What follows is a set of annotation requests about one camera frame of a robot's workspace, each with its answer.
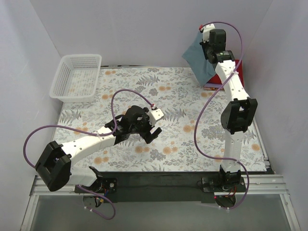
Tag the folded lilac t shirt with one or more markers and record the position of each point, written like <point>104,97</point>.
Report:
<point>212,85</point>

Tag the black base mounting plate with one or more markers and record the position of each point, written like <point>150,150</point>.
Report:
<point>204,187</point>

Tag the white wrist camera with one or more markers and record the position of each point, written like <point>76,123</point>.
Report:
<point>205,31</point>
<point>154,116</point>

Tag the floral patterned table mat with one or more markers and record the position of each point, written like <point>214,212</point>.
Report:
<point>192,138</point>

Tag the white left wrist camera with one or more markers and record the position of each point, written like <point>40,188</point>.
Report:
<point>154,116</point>

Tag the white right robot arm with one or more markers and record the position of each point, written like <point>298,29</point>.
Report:
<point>240,110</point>

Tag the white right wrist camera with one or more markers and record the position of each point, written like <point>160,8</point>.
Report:
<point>205,31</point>

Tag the white plastic mesh basket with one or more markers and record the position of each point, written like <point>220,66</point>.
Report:
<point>76,78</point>

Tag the aluminium extrusion rail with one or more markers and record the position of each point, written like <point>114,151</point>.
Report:
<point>259,184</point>

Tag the folded red t shirt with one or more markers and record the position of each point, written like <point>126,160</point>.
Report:
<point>216,80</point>

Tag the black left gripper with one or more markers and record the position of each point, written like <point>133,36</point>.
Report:
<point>146,131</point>

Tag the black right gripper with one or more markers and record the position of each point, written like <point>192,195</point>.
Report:
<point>205,48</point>

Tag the blue-grey t shirt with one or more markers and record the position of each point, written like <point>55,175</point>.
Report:
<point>194,56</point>

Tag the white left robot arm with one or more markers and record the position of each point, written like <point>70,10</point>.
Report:
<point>57,164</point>

